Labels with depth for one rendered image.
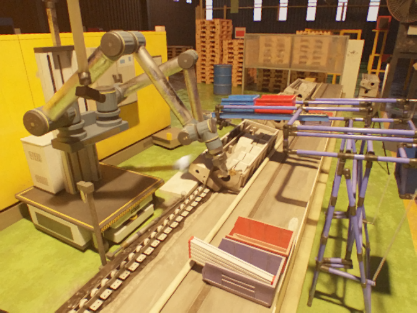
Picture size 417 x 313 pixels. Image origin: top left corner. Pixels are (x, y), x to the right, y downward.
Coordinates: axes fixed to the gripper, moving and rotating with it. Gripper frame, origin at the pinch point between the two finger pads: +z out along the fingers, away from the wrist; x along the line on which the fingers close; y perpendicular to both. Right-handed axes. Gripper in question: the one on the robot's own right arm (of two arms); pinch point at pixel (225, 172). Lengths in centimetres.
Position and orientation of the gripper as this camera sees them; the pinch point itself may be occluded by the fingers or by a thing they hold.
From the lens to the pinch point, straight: 195.5
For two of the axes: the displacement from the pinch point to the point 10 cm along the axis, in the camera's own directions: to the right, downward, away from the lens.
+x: 4.5, -3.7, 8.2
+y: 8.1, -2.2, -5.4
